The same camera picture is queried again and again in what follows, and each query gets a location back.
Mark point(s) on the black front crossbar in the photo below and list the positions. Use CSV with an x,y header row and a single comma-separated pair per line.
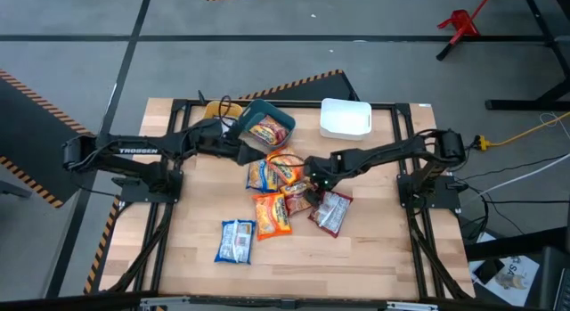
x,y
285,303

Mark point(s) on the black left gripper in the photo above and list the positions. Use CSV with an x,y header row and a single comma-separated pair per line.
x,y
222,141

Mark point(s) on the yellow plastic bin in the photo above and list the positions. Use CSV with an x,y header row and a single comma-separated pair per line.
x,y
214,111

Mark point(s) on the blue soy sauce noodle pack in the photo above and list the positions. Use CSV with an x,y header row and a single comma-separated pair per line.
x,y
235,242
258,177

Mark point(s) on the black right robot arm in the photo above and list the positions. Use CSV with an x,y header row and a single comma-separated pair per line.
x,y
378,153

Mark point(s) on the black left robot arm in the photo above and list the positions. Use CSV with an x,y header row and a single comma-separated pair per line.
x,y
138,150

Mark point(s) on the white printed paper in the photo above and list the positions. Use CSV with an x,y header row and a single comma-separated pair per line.
x,y
518,266

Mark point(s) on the black phone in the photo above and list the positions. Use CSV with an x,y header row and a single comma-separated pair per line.
x,y
487,270

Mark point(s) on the white plastic bin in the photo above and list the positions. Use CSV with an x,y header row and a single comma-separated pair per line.
x,y
345,119

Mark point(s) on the red metal floor stand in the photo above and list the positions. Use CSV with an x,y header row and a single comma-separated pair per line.
x,y
463,23

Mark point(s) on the teal plastic bin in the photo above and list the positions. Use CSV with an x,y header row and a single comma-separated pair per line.
x,y
285,117

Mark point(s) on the orange chicken noodle pack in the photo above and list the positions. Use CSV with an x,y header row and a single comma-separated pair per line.
x,y
271,217
285,172

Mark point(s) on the black table leg frame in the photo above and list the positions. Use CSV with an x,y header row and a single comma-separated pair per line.
x,y
512,105

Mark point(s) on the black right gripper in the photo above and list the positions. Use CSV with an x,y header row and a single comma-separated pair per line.
x,y
323,170

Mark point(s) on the black table mounting frame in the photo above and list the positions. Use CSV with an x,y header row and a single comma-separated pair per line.
x,y
307,104

